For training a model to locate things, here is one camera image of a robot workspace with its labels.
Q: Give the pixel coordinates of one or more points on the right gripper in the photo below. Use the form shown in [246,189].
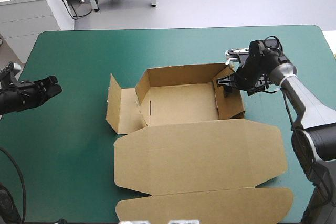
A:
[250,77]

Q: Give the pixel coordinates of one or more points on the white cabinet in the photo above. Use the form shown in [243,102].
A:
[29,22]

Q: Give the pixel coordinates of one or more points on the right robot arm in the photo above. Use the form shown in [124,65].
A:
[302,98]

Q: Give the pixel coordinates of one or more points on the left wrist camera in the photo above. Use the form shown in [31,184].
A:
[11,68]

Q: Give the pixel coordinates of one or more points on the brown cardboard box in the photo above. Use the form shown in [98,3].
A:
[197,155]

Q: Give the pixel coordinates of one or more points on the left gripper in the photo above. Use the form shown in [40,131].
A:
[25,96]

